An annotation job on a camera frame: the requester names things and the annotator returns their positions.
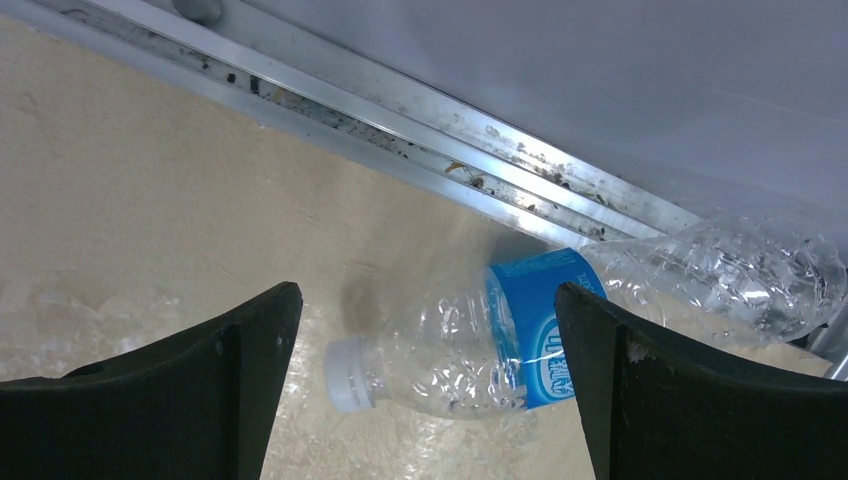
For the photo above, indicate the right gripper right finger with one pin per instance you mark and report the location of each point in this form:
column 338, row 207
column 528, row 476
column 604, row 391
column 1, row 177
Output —
column 655, row 404

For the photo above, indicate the clear bottle blue label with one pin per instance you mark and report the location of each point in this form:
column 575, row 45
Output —
column 487, row 343

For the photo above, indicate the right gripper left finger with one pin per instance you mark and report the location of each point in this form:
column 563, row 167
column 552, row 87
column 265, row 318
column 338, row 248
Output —
column 199, row 404

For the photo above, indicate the aluminium table edge rail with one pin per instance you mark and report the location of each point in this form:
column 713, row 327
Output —
column 227, row 144

